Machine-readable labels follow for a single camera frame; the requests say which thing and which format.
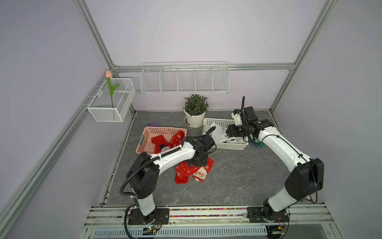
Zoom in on green potted plant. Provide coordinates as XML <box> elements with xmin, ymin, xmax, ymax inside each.
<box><xmin>184</xmin><ymin>94</ymin><xmax>209</xmax><ymax>116</ymax></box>

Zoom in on white sock two black stripes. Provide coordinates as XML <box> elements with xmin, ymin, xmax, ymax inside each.
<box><xmin>211</xmin><ymin>122</ymin><xmax>227</xmax><ymax>143</ymax></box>

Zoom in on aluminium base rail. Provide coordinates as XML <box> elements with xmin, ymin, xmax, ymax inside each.
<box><xmin>84</xmin><ymin>204</ymin><xmax>334</xmax><ymax>228</ymax></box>

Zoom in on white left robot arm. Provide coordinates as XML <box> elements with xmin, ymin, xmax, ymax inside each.
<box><xmin>119</xmin><ymin>126</ymin><xmax>216</xmax><ymax>225</ymax></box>

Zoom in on pink artificial tulip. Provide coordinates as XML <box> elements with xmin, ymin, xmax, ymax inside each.
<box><xmin>105</xmin><ymin>70</ymin><xmax>119</xmax><ymax>108</ymax></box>

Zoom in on white mesh wall box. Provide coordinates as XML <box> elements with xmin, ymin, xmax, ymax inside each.
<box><xmin>87</xmin><ymin>78</ymin><xmax>136</xmax><ymax>122</ymax></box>

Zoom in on pink perforated plastic basket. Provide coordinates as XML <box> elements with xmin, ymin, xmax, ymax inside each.
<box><xmin>136</xmin><ymin>126</ymin><xmax>187</xmax><ymax>154</ymax></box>

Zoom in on white perforated plastic basket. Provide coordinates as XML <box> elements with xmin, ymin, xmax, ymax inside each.
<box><xmin>203</xmin><ymin>118</ymin><xmax>249</xmax><ymax>150</ymax></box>

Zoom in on red snowman sock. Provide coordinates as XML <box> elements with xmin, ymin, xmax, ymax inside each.
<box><xmin>151</xmin><ymin>135</ymin><xmax>170</xmax><ymax>154</ymax></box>

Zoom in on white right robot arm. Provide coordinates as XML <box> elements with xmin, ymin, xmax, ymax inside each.
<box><xmin>226</xmin><ymin>98</ymin><xmax>324</xmax><ymax>222</ymax></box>

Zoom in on white wire wall shelf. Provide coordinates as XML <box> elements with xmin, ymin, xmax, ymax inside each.
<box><xmin>140</xmin><ymin>61</ymin><xmax>230</xmax><ymax>94</ymax></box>

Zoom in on green white garden glove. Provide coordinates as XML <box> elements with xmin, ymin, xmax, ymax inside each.
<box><xmin>249</xmin><ymin>139</ymin><xmax>265</xmax><ymax>148</ymax></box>

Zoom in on white plant pot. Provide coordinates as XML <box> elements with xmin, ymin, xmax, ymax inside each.
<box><xmin>184</xmin><ymin>110</ymin><xmax>206</xmax><ymax>128</ymax></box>

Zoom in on red santa sock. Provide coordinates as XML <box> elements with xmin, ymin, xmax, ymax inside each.
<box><xmin>193</xmin><ymin>158</ymin><xmax>214</xmax><ymax>182</ymax></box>

